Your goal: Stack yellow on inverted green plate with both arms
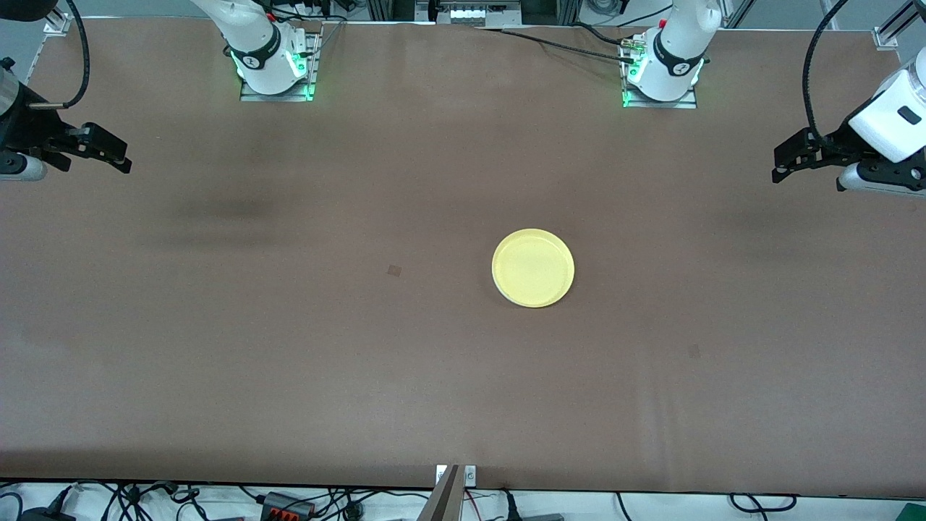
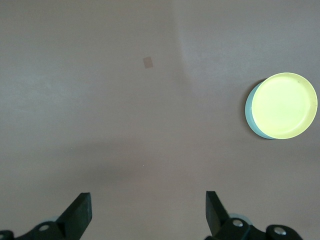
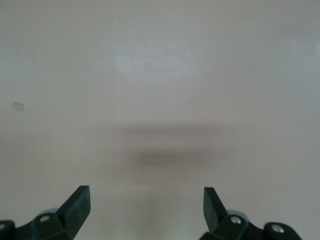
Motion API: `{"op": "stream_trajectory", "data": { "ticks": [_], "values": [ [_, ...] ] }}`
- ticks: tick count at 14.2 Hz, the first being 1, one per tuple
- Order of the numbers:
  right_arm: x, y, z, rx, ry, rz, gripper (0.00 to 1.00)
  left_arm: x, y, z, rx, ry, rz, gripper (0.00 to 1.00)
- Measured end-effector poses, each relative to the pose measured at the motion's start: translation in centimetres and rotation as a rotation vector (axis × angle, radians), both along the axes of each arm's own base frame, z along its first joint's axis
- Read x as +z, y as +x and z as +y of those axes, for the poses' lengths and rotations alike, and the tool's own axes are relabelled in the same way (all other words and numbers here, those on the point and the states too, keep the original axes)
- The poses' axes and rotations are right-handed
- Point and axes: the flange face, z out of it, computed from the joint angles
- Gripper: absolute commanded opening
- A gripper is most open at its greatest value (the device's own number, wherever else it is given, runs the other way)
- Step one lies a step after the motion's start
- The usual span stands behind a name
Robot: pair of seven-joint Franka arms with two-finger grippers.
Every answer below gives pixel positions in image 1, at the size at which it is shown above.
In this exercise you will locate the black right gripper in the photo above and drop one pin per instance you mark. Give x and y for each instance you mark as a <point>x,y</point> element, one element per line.
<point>22,130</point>

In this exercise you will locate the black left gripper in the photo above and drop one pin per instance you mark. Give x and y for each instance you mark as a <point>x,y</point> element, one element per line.
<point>837,142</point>

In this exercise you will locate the yellow round plate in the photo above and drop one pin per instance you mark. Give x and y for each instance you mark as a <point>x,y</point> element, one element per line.
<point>533,268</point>

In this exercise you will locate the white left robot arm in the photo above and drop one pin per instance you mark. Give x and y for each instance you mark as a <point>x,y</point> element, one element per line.
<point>676,51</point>

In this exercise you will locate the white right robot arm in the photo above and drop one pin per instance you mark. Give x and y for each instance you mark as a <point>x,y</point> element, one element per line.
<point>260,43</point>

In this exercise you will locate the white connector block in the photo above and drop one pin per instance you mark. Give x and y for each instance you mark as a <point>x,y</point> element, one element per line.
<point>477,14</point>

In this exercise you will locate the black orange power strip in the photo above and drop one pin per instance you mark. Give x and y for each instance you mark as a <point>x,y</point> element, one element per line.
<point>288,505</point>

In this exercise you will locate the brown table cloth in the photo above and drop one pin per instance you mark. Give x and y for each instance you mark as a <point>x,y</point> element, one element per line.
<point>463,376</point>

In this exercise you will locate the aluminium frame corner bracket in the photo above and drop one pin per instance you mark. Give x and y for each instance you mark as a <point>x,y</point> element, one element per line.
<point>59,27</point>
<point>888,37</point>

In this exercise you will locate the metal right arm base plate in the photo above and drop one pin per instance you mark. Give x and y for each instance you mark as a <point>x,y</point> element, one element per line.
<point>249,95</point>

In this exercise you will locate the small metal edge bracket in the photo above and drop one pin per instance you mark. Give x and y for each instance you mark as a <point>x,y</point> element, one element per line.
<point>470,475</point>

